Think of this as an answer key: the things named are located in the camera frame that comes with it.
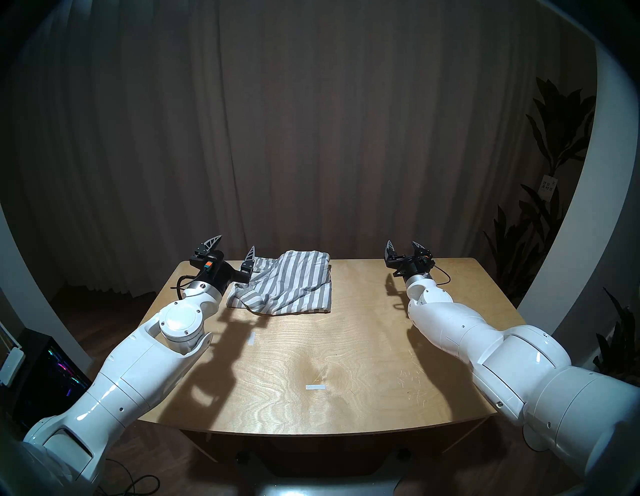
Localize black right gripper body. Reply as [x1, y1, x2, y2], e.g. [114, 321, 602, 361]
[385, 254, 436, 281]

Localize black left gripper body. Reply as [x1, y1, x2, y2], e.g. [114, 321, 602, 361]
[190, 250, 253, 297]

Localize grey white striped shirt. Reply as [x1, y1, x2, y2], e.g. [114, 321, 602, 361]
[226, 250, 333, 317]

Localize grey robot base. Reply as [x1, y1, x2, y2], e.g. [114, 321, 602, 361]
[235, 450, 411, 496]

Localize brown pleated curtain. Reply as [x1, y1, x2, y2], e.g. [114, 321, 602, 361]
[0, 0, 566, 301]

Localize tall dark leafy plant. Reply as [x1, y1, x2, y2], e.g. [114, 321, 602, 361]
[484, 77, 598, 301]

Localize black computer tower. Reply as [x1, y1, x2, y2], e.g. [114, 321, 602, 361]
[12, 327, 103, 441]

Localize small dark leafy plant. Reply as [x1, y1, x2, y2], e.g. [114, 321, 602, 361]
[595, 287, 640, 386]

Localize white box device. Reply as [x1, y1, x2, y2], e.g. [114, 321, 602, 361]
[0, 346, 26, 387]

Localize black left camera cable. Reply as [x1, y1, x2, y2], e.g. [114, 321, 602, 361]
[172, 274, 201, 301]

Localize black floor cable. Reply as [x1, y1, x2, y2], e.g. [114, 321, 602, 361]
[107, 460, 162, 496]

